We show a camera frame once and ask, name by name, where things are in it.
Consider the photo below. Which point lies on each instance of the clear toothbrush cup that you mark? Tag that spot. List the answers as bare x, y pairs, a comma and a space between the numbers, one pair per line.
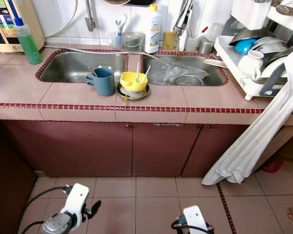
115, 41

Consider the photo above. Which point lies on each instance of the blue plastic mug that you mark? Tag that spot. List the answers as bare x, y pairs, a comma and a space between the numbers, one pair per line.
104, 85

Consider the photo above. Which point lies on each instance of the red floor slipper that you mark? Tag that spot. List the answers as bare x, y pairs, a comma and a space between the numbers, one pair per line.
272, 166

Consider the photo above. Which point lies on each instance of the clear plastic bag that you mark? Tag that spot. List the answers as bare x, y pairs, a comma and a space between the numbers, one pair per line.
166, 70

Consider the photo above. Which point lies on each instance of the white ceramic jug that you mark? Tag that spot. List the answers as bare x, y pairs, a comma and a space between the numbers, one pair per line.
250, 66

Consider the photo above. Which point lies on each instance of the yellow plastic spoon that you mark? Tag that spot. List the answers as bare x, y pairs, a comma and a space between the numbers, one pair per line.
126, 98

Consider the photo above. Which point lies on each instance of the white bottle yellow cap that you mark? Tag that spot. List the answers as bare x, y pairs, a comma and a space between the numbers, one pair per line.
152, 34

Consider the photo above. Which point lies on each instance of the beige water ionizer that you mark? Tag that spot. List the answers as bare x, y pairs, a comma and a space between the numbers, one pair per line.
5, 29

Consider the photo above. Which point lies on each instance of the white dish rack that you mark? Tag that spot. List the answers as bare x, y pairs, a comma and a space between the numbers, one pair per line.
232, 63

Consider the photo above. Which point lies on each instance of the green dish soap bottle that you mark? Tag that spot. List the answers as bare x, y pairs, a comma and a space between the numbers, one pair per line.
29, 46

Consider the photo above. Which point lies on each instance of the yellow sponge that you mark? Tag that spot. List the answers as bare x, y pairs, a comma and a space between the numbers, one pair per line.
169, 41

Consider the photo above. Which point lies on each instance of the blue bowl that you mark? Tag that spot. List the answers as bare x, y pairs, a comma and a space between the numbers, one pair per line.
244, 47

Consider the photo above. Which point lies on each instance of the hanging steel pan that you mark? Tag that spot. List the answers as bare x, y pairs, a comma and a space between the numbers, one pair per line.
127, 2

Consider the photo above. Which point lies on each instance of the clear measuring jug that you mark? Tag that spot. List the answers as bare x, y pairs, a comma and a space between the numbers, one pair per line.
134, 44

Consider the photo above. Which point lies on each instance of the steel strainer bowl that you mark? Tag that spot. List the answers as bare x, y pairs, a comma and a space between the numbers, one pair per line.
189, 81

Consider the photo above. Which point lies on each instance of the small white bowl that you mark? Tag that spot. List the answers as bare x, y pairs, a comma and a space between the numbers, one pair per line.
131, 92

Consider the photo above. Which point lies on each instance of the white hanging cloth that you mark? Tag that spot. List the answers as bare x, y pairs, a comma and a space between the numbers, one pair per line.
249, 146

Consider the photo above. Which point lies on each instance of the white toothpaste tube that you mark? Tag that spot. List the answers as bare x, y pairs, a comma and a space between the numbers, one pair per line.
124, 23

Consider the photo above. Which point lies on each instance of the white utensil holder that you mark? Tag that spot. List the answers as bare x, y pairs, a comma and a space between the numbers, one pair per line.
251, 14

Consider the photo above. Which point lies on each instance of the small steel cup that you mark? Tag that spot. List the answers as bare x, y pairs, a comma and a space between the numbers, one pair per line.
205, 47

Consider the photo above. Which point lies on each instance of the blue toothbrush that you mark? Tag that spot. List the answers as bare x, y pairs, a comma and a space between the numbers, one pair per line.
119, 28

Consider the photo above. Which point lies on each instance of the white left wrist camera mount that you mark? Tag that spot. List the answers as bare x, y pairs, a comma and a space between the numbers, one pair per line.
78, 197

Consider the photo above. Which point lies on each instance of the yellow plastic bowl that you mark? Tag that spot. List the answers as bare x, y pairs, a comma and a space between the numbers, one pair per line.
132, 80

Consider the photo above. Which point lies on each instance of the dark brown side cabinet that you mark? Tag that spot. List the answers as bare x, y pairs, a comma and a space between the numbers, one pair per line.
7, 185

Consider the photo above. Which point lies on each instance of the grey ceramic bowl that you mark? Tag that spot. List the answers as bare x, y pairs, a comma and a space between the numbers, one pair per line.
269, 46

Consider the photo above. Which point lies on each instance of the round steel dish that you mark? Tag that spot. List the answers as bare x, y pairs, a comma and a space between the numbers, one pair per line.
142, 96

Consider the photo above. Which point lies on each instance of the white plate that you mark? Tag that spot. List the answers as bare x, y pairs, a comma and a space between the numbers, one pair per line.
274, 68

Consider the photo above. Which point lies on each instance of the large steel bowl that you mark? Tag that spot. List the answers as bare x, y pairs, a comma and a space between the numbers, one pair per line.
251, 34

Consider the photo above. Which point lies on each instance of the white plastic ladle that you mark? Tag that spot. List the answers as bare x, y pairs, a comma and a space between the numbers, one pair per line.
215, 63

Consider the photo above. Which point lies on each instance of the maroon cabinet door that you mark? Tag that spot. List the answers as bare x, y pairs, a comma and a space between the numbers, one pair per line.
207, 146
161, 148
75, 148

